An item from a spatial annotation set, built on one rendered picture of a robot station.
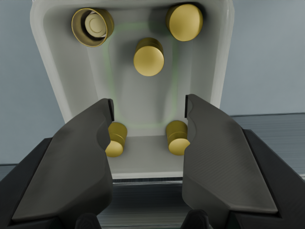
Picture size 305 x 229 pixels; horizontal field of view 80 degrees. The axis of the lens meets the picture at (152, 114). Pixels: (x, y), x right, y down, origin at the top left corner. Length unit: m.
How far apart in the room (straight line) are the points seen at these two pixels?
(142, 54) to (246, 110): 0.21
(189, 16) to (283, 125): 0.22
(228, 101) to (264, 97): 0.06
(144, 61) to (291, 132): 0.23
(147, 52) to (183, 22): 0.04
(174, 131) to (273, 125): 0.15
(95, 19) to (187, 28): 0.10
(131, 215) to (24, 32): 0.29
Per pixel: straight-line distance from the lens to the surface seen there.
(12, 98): 0.37
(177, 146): 0.27
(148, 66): 0.21
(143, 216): 0.31
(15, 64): 0.34
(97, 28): 0.24
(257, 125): 0.33
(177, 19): 0.20
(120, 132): 0.28
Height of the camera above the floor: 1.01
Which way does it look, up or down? 58 degrees down
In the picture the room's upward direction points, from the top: 180 degrees clockwise
